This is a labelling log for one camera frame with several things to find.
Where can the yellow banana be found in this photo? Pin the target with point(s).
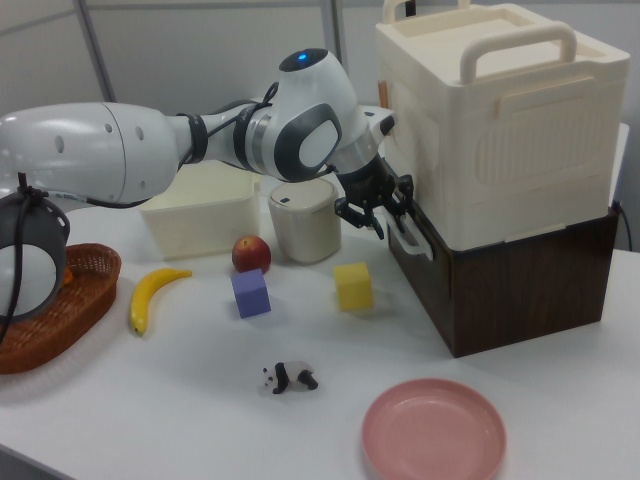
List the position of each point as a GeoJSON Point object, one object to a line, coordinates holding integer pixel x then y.
{"type": "Point", "coordinates": [147, 295]}

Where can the purple foam cube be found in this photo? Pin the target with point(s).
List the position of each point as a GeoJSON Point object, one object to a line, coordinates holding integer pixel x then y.
{"type": "Point", "coordinates": [251, 297]}

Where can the toy bread piece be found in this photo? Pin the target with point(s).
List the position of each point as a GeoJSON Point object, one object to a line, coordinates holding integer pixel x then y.
{"type": "Point", "coordinates": [68, 276]}

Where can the brown wicker basket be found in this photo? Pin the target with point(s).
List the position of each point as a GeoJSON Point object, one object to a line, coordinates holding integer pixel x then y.
{"type": "Point", "coordinates": [75, 310]}

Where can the panda figurine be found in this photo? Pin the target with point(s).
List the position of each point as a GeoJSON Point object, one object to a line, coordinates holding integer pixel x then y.
{"type": "Point", "coordinates": [282, 377]}

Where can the pink plate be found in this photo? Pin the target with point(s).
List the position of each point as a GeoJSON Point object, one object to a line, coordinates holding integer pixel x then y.
{"type": "Point", "coordinates": [432, 435]}

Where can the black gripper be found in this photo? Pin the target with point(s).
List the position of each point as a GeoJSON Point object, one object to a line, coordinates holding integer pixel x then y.
{"type": "Point", "coordinates": [370, 182]}

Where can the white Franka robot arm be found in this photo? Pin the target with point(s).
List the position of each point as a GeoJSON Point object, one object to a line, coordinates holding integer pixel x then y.
{"type": "Point", "coordinates": [100, 150]}

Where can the small cream lidded trash can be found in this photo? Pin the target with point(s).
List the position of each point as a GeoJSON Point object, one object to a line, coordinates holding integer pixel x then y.
{"type": "Point", "coordinates": [305, 235]}

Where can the dark wood drawer case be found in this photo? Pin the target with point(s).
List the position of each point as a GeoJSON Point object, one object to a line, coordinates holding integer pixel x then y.
{"type": "Point", "coordinates": [525, 290]}

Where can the red apple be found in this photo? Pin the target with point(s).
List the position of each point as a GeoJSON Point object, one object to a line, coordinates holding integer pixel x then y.
{"type": "Point", "coordinates": [251, 255]}

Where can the yellow foam cube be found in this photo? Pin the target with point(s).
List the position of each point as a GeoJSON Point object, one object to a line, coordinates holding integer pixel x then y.
{"type": "Point", "coordinates": [354, 290]}

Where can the white open plastic bin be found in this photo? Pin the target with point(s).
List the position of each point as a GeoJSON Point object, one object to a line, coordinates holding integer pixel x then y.
{"type": "Point", "coordinates": [200, 225]}

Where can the cream plastic storage box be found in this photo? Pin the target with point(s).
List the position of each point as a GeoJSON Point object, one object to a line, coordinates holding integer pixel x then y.
{"type": "Point", "coordinates": [450, 140]}

